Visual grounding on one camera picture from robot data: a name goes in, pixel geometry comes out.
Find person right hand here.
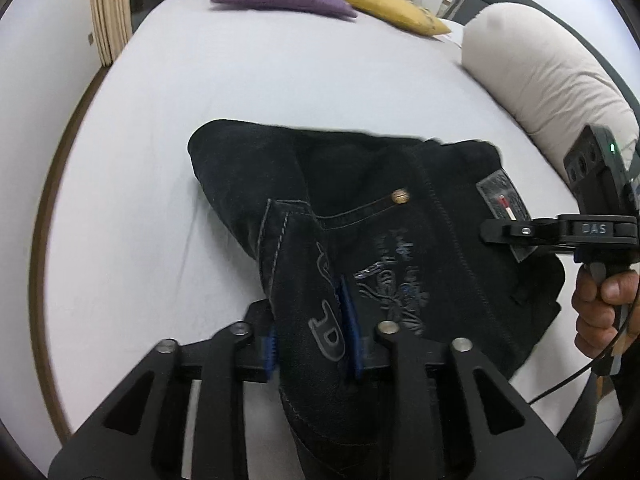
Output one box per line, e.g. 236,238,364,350
572,266,639,359

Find yellow cushion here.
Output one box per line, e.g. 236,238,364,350
345,0,450,37

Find dark grey headboard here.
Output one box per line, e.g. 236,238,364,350
439,0,639,114

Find rolled white duvet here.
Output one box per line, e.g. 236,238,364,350
461,2,639,177

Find black cable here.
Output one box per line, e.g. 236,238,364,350
527,299,640,406

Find black denim pants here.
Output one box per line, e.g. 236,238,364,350
188,120,565,479

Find white bed mattress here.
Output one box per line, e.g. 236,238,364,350
41,0,640,480

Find left beige curtain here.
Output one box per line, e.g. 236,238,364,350
90,0,132,67

